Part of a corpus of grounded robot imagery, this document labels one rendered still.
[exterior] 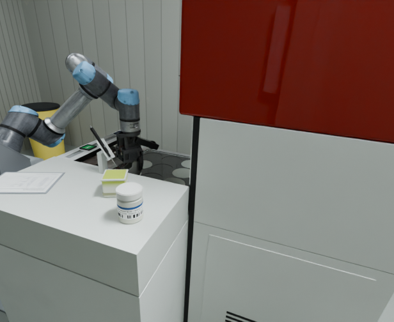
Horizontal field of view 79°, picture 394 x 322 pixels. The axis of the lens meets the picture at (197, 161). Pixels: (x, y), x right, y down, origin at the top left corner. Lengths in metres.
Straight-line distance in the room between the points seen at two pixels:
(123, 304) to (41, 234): 0.30
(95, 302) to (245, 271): 0.53
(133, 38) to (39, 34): 1.41
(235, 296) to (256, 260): 0.22
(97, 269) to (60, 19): 3.45
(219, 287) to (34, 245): 0.69
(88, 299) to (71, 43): 3.30
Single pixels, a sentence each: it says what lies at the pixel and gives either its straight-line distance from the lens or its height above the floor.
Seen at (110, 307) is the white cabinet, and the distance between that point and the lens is 0.84.
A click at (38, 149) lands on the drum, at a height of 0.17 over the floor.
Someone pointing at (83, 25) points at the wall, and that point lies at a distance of 3.65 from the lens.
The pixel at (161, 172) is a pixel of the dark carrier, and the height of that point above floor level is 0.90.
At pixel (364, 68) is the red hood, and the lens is 0.73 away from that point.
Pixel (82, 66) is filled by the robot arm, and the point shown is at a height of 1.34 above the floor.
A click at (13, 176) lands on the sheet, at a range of 1.08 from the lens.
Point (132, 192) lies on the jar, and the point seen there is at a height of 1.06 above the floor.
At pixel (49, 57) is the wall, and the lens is 4.07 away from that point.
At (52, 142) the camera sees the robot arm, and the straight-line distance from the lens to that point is 1.53.
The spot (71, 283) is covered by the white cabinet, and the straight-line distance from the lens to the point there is 0.87.
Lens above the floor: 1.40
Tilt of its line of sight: 24 degrees down
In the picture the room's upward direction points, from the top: 3 degrees clockwise
